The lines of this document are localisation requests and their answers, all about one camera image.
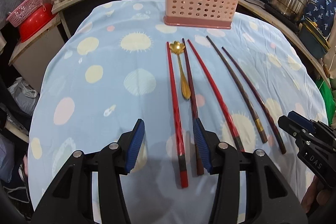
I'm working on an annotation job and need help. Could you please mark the dark red long chopstick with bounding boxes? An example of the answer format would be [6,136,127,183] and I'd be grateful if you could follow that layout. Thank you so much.
[221,46,287,155]

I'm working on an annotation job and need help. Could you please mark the brown chopstick gold band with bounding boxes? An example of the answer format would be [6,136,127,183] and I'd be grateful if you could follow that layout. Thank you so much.
[206,35,268,144]

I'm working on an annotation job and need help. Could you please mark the bright red chopstick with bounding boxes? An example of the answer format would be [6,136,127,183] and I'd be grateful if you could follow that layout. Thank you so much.
[187,39,245,152]

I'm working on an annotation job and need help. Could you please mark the dark maroon chopstick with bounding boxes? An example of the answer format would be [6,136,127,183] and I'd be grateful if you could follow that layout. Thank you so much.
[182,38,204,176]

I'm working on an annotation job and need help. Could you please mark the gold flower spoon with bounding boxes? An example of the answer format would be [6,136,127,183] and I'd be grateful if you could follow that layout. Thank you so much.
[169,41,191,100]

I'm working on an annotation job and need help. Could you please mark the green plastic bag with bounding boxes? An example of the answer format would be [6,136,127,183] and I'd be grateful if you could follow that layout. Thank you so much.
[315,78,335,125]

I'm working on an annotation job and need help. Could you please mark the stacked yellow green bowls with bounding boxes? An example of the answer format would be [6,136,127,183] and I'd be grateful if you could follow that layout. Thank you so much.
[298,17,331,59]

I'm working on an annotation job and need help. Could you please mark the black induction cooktop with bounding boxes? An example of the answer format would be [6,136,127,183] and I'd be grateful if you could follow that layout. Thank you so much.
[264,3,299,34]

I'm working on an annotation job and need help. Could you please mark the blue patterned table cloth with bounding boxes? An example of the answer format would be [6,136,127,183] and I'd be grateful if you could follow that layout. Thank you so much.
[28,0,327,223]

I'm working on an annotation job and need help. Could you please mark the red plastic basin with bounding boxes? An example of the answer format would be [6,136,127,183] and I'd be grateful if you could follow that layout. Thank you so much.
[18,3,56,43]

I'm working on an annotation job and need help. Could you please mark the pink plastic basket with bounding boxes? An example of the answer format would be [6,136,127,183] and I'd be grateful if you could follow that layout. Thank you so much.
[6,0,51,27]

